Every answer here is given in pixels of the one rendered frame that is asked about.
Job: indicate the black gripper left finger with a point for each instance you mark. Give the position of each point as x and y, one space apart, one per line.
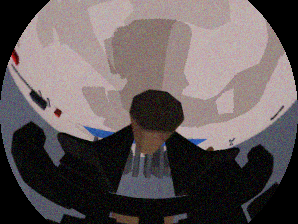
109 155

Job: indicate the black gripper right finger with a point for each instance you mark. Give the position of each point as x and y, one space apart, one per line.
188 162

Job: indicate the blue flat strip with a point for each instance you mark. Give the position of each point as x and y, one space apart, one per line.
102 134

